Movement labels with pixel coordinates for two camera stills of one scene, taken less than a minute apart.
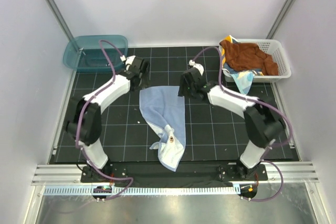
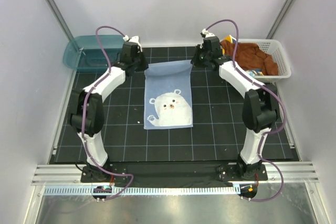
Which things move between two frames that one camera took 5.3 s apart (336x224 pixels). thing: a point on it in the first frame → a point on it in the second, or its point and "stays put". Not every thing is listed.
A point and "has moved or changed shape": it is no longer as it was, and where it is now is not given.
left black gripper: x=145 y=82 → x=144 y=65
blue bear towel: x=164 y=111 has moved or changed shape
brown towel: x=241 y=56 stays put
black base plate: x=174 y=176 stays put
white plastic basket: x=276 y=48 stays put
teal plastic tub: x=84 y=54 stays put
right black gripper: x=182 y=91 → x=196 y=62
